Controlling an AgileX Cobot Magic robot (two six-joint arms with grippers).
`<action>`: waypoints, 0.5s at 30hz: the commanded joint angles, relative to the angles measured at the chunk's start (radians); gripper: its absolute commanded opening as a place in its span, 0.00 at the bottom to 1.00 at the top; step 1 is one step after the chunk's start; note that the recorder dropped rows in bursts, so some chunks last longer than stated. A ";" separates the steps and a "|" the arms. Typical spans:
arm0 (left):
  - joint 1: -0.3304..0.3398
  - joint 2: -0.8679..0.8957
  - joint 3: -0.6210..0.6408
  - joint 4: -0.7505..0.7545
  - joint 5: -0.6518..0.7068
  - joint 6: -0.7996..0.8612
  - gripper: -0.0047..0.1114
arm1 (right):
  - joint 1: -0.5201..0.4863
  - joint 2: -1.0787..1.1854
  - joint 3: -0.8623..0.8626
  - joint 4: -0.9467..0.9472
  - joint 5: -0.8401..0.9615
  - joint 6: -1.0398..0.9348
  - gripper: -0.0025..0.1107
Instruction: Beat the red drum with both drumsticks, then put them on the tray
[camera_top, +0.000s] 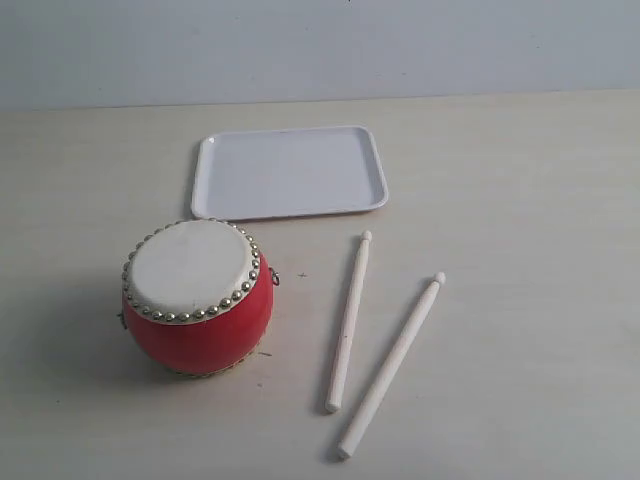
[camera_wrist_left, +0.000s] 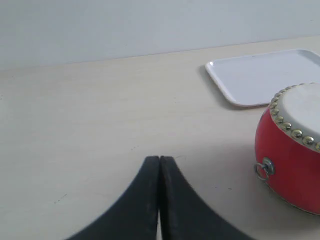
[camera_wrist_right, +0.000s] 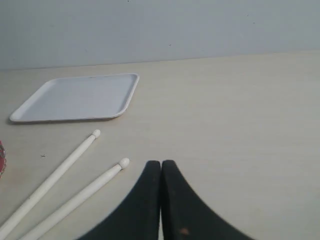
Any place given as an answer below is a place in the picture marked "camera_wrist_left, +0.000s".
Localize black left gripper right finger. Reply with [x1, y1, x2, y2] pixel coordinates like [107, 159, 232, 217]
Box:
[158, 156, 252, 240]

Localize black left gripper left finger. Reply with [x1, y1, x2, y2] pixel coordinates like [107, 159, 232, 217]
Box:
[69, 156, 160, 240]

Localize small red drum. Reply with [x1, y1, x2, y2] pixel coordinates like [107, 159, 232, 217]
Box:
[254, 82, 320, 215]

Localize white rectangular plastic tray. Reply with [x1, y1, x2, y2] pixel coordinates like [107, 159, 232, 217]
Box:
[204, 49, 320, 108]

